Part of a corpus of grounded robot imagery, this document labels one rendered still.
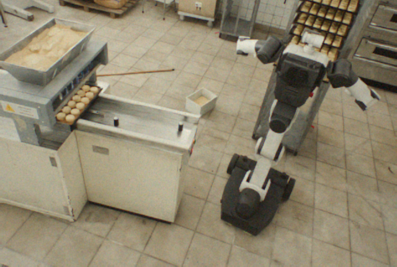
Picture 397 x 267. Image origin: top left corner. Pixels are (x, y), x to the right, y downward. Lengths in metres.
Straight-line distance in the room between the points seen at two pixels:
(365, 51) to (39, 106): 3.99
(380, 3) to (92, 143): 3.68
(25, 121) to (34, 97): 0.17
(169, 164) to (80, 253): 0.96
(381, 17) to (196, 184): 3.06
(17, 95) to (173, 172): 0.98
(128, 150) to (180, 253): 0.90
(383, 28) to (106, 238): 3.88
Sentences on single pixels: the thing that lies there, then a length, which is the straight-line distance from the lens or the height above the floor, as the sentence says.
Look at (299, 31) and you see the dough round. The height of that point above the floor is 1.24.
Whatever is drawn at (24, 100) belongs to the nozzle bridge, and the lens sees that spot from 1.81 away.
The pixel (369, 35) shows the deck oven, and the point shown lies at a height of 0.72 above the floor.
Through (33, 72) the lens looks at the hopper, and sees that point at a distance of 1.80.
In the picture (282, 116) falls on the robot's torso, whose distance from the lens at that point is 2.03.
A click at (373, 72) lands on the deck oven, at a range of 4.92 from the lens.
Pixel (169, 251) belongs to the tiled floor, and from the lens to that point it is 2.49.
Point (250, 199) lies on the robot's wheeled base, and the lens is 2.39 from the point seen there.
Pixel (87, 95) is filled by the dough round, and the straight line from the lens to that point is 2.20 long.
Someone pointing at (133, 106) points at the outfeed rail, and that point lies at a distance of 2.17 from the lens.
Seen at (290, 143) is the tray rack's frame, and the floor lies 0.15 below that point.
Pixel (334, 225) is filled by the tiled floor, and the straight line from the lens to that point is 2.99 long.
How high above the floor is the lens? 2.24
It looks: 40 degrees down
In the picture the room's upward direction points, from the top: 9 degrees clockwise
